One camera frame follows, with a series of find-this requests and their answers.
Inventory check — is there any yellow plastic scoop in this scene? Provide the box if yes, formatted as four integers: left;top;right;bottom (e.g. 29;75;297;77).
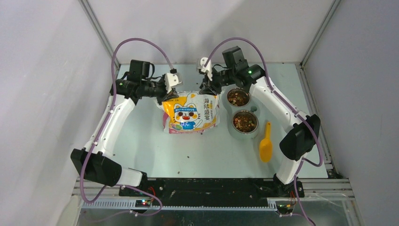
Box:
259;121;273;162

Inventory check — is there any kibble in bowl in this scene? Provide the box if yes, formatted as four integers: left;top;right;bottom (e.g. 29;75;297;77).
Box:
233;112;257;133
228;90;249;106

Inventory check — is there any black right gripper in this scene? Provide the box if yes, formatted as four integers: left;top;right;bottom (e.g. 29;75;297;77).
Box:
199;66;235;97

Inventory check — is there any left circuit board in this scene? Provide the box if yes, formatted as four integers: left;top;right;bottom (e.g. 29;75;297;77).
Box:
135;199;152;208

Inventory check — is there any right circuit board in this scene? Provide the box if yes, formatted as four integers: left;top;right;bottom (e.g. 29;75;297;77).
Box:
276;204;295;216

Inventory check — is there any steel bowl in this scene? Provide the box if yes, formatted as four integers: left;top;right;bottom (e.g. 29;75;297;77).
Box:
231;110;259;134
226;88;252;108

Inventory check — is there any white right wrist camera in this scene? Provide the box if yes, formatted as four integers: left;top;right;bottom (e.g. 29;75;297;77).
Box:
197;57;213;81

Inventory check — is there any kibble in far bowl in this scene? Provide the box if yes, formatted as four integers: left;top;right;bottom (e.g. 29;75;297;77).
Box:
228;90;249;106

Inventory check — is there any small green object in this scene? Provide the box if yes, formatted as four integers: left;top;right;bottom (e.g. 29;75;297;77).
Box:
250;106;257;113

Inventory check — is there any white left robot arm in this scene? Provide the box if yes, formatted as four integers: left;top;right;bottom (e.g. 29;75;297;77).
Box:
71;60;182;196

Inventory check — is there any kibble in near bowl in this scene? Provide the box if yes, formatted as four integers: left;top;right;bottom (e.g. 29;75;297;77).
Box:
233;112;257;133

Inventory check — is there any aluminium frame rail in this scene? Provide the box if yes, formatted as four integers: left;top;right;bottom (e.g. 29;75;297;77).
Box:
84;178;354;210

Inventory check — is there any circuit board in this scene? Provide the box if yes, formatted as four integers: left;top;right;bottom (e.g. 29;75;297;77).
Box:
276;204;295;216
135;199;152;208

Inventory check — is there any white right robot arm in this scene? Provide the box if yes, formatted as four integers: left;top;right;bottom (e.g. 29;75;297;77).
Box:
197;46;320;197

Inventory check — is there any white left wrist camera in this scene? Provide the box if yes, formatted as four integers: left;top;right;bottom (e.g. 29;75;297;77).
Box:
164;69;183;93

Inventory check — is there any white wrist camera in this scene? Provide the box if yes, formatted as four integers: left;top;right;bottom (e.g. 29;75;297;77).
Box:
197;57;213;81
164;69;183;93

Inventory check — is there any colourful pet food bag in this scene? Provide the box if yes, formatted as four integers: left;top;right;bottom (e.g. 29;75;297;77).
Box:
159;91;220;134

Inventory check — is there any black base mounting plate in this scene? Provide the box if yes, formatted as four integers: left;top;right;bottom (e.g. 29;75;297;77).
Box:
119;178;304;208

